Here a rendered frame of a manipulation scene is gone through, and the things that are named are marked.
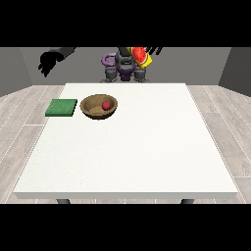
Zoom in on grey robot trunk purple rings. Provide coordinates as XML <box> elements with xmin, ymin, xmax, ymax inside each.
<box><xmin>100</xmin><ymin>47</ymin><xmax>152</xmax><ymax>83</ymax></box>

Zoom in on yellow cup with melon print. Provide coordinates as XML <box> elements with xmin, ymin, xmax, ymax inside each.
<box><xmin>125</xmin><ymin>47</ymin><xmax>154</xmax><ymax>70</ymax></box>

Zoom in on green square pad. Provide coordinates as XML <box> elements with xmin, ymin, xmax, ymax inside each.
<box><xmin>44</xmin><ymin>98</ymin><xmax>78</xmax><ymax>118</ymax></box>

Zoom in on brown wooden bowl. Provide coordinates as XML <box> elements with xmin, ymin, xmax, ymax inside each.
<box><xmin>79</xmin><ymin>93</ymin><xmax>119</xmax><ymax>121</ymax></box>

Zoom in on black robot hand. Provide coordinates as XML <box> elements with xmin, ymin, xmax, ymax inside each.
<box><xmin>37</xmin><ymin>48</ymin><xmax>66</xmax><ymax>78</ymax></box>
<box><xmin>144</xmin><ymin>47</ymin><xmax>164</xmax><ymax>56</ymax></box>

